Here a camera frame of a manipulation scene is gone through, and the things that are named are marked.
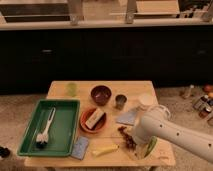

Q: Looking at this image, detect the purple grape bunch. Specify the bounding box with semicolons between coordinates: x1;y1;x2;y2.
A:
118;126;136;150

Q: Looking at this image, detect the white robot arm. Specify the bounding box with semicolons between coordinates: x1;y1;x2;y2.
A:
132;105;213;163

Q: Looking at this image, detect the green plastic tray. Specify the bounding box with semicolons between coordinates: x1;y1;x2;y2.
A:
17;99;80;157

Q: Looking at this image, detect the dark red bowl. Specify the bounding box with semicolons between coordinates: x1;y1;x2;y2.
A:
91;85;112;106

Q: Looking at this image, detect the small metal cup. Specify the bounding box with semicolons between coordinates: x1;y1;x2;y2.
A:
115;94;127;110

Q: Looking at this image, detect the wooden table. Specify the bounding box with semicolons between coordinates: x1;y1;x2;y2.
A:
24;81;176;169

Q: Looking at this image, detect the orange plate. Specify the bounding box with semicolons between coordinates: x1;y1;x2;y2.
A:
80;108;107;134

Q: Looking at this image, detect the translucent green cup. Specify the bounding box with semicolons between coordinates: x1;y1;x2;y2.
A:
67;82;77;97

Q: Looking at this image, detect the beige sponge block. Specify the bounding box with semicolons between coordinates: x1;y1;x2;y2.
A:
85;108;104;129

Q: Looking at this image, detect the blue cloth piece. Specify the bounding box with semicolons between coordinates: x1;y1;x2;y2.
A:
116;108;138;126

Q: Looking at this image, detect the white paper cup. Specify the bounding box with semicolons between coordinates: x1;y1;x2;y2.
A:
138;93;154;108

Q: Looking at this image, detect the yellow banana toy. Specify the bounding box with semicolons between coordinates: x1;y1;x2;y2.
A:
92;145;119;157

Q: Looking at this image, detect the blue sponge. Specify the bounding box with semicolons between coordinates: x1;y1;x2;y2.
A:
71;136;89;160

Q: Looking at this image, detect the dark cabinet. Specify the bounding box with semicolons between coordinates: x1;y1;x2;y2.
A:
0;26;213;94

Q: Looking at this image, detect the white dish brush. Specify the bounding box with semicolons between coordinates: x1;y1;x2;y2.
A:
36;107;56;149

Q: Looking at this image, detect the black object on floor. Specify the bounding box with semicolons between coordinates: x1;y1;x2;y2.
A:
0;146;10;158

